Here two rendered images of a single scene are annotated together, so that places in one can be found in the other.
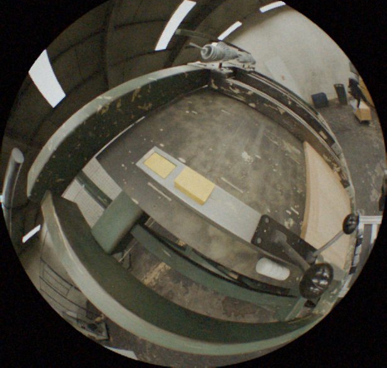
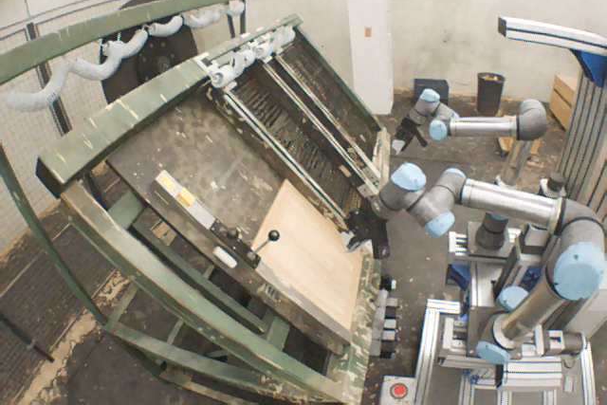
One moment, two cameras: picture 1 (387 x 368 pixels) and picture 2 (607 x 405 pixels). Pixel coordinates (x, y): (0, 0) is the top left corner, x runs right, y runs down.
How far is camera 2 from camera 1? 0.81 m
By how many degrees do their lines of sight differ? 41
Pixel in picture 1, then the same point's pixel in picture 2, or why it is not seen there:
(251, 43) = not seen: outside the picture
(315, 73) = (450, 39)
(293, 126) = (275, 162)
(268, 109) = (253, 140)
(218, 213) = (194, 211)
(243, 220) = (206, 218)
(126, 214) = (133, 210)
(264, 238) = (215, 229)
